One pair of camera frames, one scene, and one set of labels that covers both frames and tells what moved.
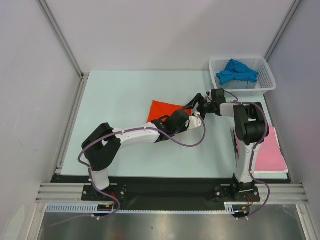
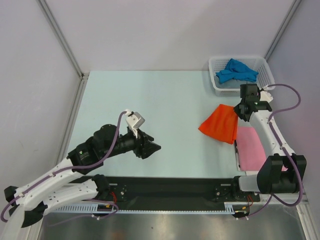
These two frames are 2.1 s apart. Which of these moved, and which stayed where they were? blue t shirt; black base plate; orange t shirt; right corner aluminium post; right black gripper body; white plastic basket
Moved: orange t shirt; right black gripper body
Stayed: black base plate; right corner aluminium post; blue t shirt; white plastic basket
